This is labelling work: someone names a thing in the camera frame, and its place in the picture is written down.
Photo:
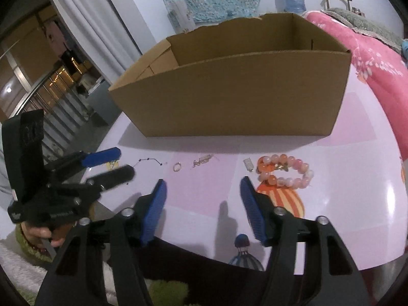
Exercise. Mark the white floral paper bag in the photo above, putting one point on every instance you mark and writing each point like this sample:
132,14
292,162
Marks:
180,14

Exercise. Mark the person's left hand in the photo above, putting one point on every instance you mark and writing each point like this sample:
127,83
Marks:
35,231

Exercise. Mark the metal folding gate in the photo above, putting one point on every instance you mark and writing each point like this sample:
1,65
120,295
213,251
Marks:
47,102

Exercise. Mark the white curtain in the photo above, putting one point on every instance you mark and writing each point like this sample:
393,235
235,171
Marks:
89,22

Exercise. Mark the person's left forearm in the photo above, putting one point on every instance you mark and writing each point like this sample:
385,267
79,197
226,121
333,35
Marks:
19,271

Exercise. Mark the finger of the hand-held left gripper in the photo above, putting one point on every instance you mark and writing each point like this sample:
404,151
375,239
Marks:
100,156
114,175

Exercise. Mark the grey cabinet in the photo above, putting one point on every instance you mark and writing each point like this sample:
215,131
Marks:
98,102

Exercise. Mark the blue floral pillow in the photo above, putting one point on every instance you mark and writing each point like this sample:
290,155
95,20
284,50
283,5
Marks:
405,47

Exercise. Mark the grey blanket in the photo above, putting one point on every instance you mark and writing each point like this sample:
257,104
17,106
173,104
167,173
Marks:
366,22

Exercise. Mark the gold ornate brooch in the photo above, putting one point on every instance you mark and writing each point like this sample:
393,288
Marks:
201,162

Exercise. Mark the small silver spring ornament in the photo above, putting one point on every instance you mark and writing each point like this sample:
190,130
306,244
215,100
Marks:
248,164

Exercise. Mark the green white fluffy garment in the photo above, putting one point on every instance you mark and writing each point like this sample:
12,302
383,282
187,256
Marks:
169,293

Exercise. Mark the brown cardboard box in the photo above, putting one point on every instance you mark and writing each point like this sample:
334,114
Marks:
239,102

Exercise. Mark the pink floral blanket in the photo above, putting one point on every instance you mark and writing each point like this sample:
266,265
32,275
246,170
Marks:
366,57

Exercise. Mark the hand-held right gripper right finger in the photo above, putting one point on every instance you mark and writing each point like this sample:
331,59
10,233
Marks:
251,212

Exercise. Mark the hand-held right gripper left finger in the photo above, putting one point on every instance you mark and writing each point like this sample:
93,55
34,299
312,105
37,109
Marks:
154,212

